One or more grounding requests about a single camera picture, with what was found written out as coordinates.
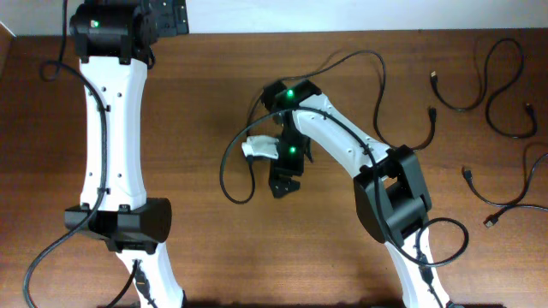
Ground thick black HDMI cable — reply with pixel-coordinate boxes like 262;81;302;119
246;50;438;151

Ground thin black USB cable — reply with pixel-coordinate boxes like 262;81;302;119
429;37;539;140

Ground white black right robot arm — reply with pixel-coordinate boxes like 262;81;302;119
260;80;453;307

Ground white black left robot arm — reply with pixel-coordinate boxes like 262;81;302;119
64;1;186;307

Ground wooden side panel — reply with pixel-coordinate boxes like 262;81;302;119
0;23;15;74

